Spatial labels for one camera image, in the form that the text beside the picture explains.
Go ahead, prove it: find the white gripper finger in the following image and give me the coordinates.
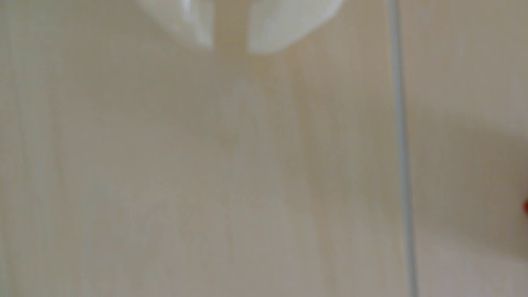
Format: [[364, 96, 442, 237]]
[[136, 0, 215, 48], [247, 0, 345, 54]]

